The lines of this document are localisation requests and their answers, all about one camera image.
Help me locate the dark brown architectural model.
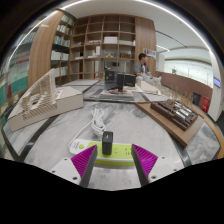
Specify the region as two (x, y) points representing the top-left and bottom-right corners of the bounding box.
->
(149, 90), (199, 132)

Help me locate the black bin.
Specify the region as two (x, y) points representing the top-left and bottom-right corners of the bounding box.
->
(192, 91), (202, 107)

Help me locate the small white building model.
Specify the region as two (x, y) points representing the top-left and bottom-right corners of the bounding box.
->
(134, 79), (169, 97)

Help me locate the white coiled power cable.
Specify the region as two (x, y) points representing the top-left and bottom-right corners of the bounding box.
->
(68, 107), (107, 149)

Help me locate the white and green power strip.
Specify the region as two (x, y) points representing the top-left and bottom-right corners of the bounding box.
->
(68, 138), (136, 167)

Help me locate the black charger block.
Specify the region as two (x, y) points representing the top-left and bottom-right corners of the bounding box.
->
(101, 130), (114, 156)

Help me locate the wooden shelf unit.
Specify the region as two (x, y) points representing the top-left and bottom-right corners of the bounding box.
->
(28, 9), (158, 88)

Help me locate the wooden base board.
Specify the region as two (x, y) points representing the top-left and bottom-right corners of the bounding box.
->
(134, 100), (205, 149)

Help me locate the black box building model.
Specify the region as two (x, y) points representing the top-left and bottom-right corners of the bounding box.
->
(104, 69), (137, 92)

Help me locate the wall screen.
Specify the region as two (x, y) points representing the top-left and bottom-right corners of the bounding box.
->
(213, 76), (222, 89)

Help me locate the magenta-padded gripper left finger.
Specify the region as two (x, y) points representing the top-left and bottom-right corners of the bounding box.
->
(49, 144), (99, 188)

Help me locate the white architectural model, beige base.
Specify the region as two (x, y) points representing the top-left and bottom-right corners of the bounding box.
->
(6, 68), (84, 133)

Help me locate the person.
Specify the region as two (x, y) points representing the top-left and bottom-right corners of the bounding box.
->
(133, 52), (163, 84)

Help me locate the red bin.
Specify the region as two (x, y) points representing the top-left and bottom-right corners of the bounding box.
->
(201, 96), (212, 114)

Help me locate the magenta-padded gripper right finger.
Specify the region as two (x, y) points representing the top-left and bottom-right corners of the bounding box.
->
(130, 143), (178, 188)

